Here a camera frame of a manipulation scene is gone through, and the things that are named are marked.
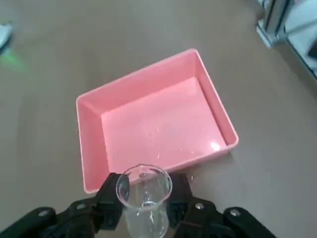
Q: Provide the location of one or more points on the aluminium frame post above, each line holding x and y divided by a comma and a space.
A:
272, 32

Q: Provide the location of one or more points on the pink plastic container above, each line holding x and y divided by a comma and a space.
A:
161, 119

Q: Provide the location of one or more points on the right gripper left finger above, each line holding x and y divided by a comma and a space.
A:
74, 218

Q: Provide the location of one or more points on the small glass beaker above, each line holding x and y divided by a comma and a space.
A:
143, 218

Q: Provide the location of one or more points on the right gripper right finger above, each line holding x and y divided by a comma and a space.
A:
203, 220

